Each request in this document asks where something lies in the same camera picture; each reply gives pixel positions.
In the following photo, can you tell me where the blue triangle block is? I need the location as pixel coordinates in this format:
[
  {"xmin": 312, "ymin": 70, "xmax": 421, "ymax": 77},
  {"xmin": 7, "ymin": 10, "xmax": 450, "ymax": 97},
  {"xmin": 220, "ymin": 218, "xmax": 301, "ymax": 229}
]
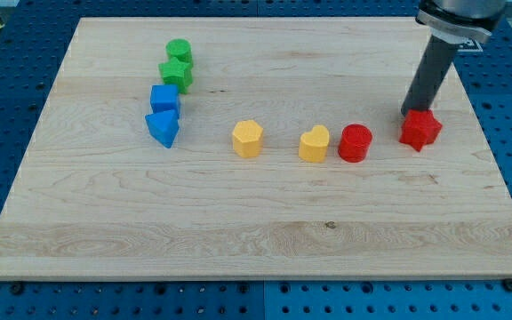
[{"xmin": 145, "ymin": 109, "xmax": 180, "ymax": 148}]

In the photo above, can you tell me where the wooden board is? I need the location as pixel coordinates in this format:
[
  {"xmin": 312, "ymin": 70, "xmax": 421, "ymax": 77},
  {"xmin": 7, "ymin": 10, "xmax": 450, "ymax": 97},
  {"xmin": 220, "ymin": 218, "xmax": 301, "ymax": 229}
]
[{"xmin": 0, "ymin": 18, "xmax": 512, "ymax": 281}]

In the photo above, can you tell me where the black bolt right front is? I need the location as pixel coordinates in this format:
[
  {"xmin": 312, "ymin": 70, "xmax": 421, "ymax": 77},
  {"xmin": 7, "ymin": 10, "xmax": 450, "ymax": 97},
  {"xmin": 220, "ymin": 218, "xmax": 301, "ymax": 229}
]
[{"xmin": 501, "ymin": 278, "xmax": 512, "ymax": 292}]

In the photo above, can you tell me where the green star block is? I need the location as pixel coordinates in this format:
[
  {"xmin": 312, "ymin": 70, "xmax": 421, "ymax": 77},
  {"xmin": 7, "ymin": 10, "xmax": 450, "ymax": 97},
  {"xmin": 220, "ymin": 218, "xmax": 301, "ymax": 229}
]
[{"xmin": 158, "ymin": 58, "xmax": 193, "ymax": 94}]

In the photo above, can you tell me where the red star block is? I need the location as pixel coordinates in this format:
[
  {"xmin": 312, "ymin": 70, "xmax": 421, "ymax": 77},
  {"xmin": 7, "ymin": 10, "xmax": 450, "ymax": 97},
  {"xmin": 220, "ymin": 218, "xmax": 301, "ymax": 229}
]
[{"xmin": 399, "ymin": 109, "xmax": 443, "ymax": 152}]

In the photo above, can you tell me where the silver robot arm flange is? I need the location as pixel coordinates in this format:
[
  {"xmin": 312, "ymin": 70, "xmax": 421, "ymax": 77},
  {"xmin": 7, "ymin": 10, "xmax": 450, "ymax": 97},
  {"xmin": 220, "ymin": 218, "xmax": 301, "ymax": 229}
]
[{"xmin": 416, "ymin": 0, "xmax": 507, "ymax": 44}]

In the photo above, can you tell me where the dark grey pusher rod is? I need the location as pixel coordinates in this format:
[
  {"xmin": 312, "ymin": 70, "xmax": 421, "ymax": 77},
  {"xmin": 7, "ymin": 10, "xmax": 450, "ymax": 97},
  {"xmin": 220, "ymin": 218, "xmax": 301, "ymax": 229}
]
[{"xmin": 401, "ymin": 36, "xmax": 459, "ymax": 116}]

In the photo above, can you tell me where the black bolt left front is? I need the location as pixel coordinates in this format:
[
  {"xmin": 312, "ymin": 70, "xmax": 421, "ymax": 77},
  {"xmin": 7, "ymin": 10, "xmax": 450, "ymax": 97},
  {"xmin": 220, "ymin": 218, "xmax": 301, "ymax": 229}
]
[{"xmin": 9, "ymin": 282, "xmax": 25, "ymax": 296}]

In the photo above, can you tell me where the yellow hexagon block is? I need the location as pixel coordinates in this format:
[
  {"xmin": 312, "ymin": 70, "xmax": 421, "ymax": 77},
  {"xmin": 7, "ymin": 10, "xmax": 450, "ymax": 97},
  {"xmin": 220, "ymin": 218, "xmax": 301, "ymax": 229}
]
[{"xmin": 232, "ymin": 120, "xmax": 263, "ymax": 158}]

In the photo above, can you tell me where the black bolt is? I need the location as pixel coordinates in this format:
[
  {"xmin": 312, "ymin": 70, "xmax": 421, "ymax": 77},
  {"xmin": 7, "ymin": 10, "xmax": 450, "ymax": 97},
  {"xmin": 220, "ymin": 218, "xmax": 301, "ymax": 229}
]
[
  {"xmin": 9, "ymin": 282, "xmax": 25, "ymax": 296},
  {"xmin": 501, "ymin": 278, "xmax": 512, "ymax": 292}
]

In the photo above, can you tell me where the yellow heart block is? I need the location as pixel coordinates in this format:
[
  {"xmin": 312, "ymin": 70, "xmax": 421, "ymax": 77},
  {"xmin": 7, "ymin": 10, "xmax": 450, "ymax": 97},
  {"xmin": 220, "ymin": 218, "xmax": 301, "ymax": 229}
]
[{"xmin": 298, "ymin": 124, "xmax": 330, "ymax": 163}]

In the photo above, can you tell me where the white fiducial marker tag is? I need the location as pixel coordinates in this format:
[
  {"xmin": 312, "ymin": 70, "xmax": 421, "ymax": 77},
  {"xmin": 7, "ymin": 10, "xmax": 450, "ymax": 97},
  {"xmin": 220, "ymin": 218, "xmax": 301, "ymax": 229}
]
[{"xmin": 458, "ymin": 39, "xmax": 483, "ymax": 52}]

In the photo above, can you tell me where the blue cube block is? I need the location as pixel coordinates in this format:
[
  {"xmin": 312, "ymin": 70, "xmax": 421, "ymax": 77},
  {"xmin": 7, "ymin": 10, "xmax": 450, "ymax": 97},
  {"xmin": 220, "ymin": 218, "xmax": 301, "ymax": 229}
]
[{"xmin": 150, "ymin": 84, "xmax": 180, "ymax": 117}]

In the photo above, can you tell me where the green cylinder block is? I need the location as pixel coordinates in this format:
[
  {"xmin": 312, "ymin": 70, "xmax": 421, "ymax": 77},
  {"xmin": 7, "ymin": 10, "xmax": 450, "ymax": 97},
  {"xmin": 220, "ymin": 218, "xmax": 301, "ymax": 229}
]
[{"xmin": 165, "ymin": 38, "xmax": 194, "ymax": 66}]

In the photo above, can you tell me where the red cylinder block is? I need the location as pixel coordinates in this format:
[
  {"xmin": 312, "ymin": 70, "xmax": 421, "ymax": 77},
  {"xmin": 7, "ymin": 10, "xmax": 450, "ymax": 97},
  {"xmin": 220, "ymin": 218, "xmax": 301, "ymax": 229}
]
[{"xmin": 338, "ymin": 124, "xmax": 372, "ymax": 163}]

